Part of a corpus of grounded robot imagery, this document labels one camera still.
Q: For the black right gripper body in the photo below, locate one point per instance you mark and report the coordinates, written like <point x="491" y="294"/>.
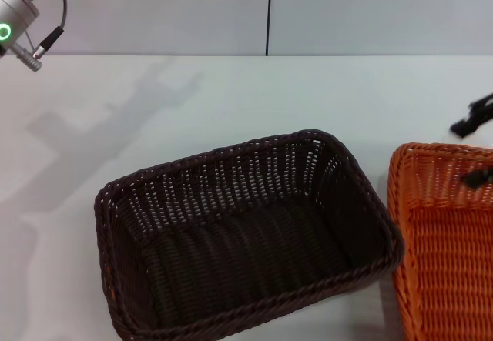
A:
<point x="483" y="102"/>

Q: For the orange woven basket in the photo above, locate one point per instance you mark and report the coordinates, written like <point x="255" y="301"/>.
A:
<point x="443" y="260"/>

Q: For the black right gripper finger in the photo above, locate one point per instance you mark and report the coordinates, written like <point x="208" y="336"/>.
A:
<point x="471" y="125"/>
<point x="479" y="179"/>

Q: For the dark brown woven basket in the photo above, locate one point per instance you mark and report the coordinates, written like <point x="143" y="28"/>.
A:
<point x="250" y="241"/>

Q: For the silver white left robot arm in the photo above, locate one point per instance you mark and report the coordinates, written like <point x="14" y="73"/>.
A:
<point x="15" y="14"/>

